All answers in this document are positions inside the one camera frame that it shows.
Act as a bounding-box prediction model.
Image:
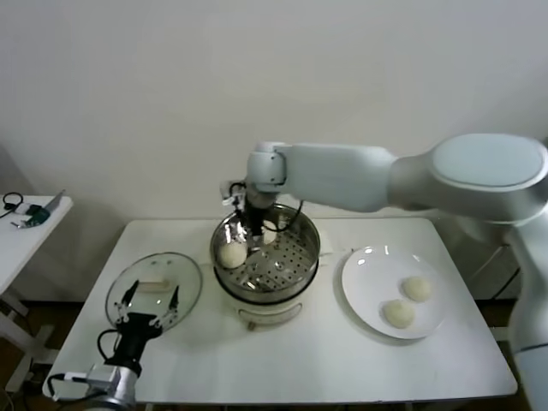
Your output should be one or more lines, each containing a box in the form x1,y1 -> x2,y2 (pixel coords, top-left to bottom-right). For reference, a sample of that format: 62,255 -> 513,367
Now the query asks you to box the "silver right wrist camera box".
219,179 -> 246,207

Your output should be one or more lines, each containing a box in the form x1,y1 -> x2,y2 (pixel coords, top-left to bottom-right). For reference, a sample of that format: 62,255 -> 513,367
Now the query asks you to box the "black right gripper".
239,191 -> 276,258

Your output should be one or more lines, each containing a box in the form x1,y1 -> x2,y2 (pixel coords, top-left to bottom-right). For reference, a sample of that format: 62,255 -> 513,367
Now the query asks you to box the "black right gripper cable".
229,182 -> 305,235

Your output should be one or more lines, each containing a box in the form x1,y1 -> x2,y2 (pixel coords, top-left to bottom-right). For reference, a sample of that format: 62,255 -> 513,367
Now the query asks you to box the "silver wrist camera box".
219,179 -> 246,207
87,366 -> 123,393

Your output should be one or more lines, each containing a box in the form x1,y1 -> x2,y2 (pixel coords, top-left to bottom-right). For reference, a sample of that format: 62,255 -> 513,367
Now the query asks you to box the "grey metal blade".
42,189 -> 65,215

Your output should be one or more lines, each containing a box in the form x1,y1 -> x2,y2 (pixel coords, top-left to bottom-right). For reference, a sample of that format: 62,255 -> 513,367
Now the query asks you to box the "white round plate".
340,245 -> 447,340

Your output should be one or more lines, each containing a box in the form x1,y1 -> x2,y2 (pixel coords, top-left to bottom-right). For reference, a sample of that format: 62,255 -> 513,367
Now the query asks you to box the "stainless steel steamer basket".
209,204 -> 320,301

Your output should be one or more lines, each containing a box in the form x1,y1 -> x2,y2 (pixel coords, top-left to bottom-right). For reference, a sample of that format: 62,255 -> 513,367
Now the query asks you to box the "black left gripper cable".
97,329 -> 121,366

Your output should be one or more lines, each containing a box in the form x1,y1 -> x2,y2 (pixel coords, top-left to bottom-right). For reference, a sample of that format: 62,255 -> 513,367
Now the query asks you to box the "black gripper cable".
229,182 -> 305,235
97,329 -> 121,366

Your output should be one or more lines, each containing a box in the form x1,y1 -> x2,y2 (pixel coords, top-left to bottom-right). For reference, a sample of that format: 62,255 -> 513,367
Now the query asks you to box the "black cable with adapter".
487,246 -> 521,300

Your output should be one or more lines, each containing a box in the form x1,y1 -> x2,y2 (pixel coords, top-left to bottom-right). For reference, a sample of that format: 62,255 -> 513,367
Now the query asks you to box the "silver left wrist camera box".
87,366 -> 123,393

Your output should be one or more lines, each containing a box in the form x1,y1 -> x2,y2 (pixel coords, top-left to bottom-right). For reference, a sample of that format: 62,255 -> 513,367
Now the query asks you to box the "white side table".
0,194 -> 73,395

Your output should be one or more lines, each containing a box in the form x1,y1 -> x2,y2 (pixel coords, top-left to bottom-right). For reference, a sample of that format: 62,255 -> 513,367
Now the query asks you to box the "glass lid with white handle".
104,252 -> 203,337

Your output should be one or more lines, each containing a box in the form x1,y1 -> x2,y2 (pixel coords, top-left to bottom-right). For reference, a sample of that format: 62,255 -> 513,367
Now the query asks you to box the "white electric cooker base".
196,229 -> 335,333

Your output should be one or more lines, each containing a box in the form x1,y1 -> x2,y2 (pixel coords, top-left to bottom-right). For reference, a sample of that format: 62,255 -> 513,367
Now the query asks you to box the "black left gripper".
114,280 -> 180,367

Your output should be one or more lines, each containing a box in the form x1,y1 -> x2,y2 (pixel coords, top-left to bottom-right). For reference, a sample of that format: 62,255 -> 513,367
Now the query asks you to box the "left camera cable white plug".
46,372 -> 91,402

